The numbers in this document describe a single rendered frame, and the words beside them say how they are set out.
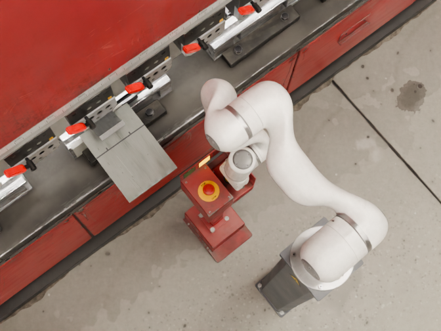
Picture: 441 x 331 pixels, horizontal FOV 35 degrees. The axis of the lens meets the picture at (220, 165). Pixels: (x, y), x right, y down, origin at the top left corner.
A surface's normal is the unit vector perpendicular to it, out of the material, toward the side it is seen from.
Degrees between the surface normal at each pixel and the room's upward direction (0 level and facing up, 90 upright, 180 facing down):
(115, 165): 0
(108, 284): 0
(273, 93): 7
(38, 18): 90
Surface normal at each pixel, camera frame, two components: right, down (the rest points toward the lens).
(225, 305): 0.03, -0.25
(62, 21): 0.61, 0.77
